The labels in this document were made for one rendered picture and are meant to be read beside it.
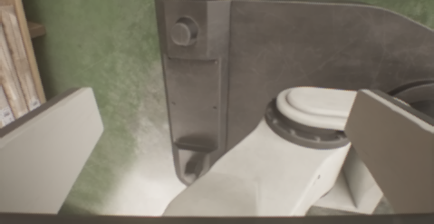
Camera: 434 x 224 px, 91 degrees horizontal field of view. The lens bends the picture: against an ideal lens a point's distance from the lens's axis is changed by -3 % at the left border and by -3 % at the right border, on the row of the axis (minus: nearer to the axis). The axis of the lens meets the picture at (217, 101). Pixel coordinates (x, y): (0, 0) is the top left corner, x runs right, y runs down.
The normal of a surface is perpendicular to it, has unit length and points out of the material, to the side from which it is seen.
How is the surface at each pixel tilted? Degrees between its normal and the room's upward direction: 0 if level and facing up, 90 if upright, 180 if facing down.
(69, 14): 0
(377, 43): 0
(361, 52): 0
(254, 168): 90
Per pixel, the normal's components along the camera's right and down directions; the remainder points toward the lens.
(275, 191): 0.01, -0.87
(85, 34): -0.19, 0.49
